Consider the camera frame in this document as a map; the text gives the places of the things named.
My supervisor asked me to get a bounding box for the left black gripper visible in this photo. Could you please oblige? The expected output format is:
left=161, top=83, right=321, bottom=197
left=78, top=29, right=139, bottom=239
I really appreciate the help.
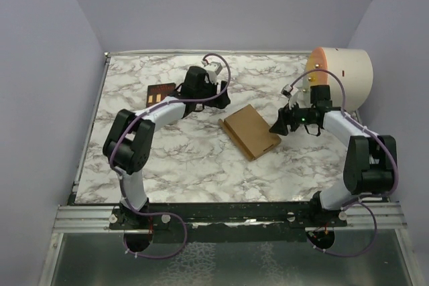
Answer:
left=195, top=78, right=231, bottom=110

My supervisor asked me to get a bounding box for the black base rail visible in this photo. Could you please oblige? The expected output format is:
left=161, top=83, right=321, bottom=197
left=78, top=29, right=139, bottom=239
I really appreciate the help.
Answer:
left=109, top=198, right=347, bottom=250

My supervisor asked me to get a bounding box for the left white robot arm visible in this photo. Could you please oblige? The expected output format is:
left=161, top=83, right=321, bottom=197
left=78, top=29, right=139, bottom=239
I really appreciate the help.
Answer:
left=103, top=62, right=231, bottom=230

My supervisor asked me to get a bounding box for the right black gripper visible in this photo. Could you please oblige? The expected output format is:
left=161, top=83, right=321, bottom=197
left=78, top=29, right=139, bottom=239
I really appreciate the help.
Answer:
left=269, top=98, right=313, bottom=135

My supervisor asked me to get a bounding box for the cream cylinder with coloured face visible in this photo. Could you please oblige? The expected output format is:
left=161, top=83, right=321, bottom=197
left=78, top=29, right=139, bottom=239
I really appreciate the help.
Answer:
left=302, top=47, right=373, bottom=112

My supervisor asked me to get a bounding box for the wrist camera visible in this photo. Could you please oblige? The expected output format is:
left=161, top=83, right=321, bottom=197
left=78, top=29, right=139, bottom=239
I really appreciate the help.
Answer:
left=203, top=62, right=223, bottom=78
left=281, top=84, right=300, bottom=108

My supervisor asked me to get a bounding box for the brown cardboard box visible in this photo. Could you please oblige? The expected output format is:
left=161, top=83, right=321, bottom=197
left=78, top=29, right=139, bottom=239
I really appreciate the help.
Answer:
left=219, top=104, right=281, bottom=161

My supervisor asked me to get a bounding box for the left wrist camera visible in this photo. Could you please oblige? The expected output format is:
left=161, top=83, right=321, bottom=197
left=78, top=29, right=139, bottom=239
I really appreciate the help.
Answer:
left=203, top=62, right=223, bottom=78

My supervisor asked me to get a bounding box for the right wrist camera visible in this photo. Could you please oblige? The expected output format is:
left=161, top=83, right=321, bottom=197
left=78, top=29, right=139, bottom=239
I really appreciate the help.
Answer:
left=281, top=84, right=300, bottom=108

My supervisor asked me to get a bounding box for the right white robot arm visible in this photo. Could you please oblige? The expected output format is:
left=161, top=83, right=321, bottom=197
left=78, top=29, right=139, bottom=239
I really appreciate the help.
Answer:
left=269, top=85, right=398, bottom=226

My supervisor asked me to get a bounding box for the dark paperback book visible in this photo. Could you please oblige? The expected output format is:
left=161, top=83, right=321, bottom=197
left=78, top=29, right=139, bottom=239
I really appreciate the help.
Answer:
left=145, top=82, right=176, bottom=108

